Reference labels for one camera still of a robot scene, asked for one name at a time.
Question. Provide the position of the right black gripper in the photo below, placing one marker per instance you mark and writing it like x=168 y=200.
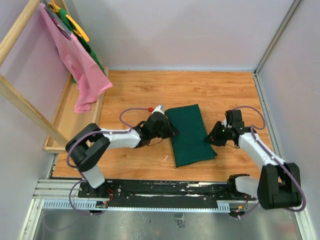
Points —
x=213 y=137

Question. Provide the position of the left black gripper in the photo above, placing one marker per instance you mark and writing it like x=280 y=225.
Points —
x=171 y=130

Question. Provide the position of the dark green surgical cloth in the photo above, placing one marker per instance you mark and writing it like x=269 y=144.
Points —
x=189 y=145

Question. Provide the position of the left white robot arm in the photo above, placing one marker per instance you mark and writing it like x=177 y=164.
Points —
x=89 y=145

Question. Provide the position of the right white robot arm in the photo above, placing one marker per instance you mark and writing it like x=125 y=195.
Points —
x=279 y=184

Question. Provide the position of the pink shirt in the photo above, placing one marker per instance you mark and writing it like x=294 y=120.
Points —
x=90 y=79

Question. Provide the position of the wooden clothes rack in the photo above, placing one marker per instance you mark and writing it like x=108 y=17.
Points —
x=35 y=81

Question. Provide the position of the green garment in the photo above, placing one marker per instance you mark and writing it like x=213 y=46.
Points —
x=71 y=26

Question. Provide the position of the grey hanger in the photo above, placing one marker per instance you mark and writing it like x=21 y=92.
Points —
x=58 y=21

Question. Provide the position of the yellow hanger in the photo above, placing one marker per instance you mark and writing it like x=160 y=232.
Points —
x=57 y=4

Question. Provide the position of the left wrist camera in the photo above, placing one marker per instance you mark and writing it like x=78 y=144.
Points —
x=159 y=109

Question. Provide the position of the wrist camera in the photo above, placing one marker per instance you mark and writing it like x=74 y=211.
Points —
x=234 y=118
x=159 y=109

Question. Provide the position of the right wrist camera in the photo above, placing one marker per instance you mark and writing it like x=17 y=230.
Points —
x=234 y=118

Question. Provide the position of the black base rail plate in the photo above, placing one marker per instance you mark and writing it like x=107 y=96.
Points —
x=163 y=193

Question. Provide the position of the grey slotted cable duct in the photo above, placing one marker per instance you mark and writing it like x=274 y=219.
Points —
x=94 y=205

